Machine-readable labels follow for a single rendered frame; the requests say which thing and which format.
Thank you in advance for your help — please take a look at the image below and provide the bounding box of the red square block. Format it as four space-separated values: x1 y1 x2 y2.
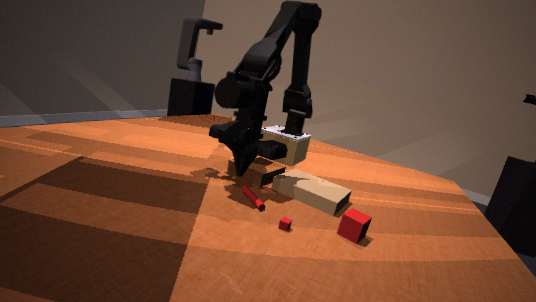
336 208 372 244

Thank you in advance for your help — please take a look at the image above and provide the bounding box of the dark red cylinder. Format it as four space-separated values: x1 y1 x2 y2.
241 186 265 211

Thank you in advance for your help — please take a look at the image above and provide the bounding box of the small red block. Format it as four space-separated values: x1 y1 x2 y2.
279 217 292 232

